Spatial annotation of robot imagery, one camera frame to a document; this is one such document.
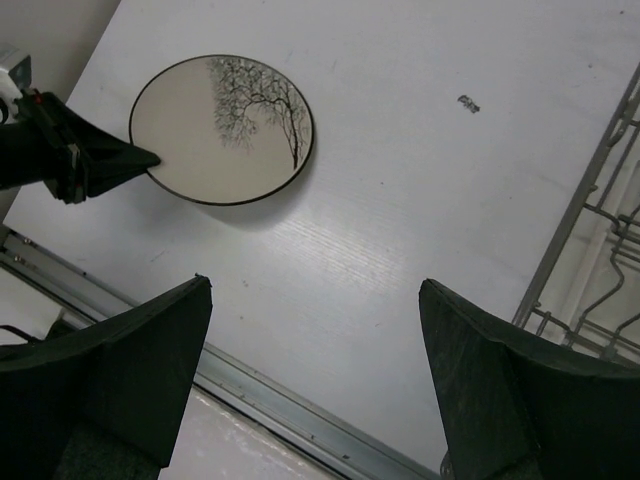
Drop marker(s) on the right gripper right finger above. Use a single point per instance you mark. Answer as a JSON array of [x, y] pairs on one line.
[[516, 406]]

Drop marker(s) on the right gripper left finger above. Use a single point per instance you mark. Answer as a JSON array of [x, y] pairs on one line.
[[106, 401]]

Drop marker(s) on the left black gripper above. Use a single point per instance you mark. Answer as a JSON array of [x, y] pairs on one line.
[[73, 158]]

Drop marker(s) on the cream plate with tree drawing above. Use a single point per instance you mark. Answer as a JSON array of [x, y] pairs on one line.
[[228, 130]]

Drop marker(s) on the small dark debris on table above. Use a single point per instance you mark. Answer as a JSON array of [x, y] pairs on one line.
[[468, 104]]

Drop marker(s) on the grey wire dish rack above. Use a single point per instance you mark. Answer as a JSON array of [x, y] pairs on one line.
[[585, 293]]

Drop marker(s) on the aluminium rail at table edge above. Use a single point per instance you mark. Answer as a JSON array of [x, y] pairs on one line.
[[300, 424]]

